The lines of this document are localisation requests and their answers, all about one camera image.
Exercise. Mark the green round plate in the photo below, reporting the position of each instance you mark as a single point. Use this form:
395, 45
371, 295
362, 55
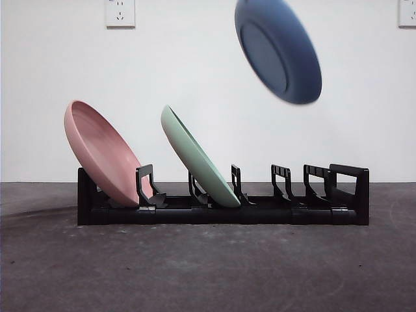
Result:
191, 156

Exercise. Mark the pink round plate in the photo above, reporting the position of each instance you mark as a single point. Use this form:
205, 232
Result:
100, 146

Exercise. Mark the blue round plate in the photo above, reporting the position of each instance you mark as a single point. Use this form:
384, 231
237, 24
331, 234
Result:
279, 52

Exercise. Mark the black plate rack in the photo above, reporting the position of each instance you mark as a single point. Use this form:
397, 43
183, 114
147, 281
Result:
227, 217

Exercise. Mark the white wall socket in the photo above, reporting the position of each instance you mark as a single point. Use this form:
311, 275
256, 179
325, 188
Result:
408, 13
120, 14

